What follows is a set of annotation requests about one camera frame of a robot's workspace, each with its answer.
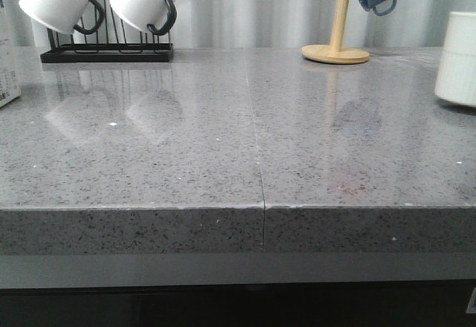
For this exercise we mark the white ribbed HOME cup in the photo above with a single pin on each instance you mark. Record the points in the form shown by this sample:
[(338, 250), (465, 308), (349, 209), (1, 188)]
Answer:
[(455, 81)]

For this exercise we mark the blue white milk carton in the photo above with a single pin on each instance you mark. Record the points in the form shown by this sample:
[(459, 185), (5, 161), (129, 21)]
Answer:
[(10, 89)]

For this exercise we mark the wooden mug tree stand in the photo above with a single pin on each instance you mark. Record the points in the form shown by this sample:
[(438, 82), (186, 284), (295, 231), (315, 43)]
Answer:
[(335, 52)]

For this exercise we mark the white pleated curtain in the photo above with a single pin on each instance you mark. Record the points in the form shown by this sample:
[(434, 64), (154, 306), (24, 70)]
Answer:
[(295, 23)]

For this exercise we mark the black wire mug rack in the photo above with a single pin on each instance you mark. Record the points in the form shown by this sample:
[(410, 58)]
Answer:
[(114, 41)]

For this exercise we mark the white enamel mug black handle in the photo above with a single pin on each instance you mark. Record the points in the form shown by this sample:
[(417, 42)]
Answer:
[(62, 16)]

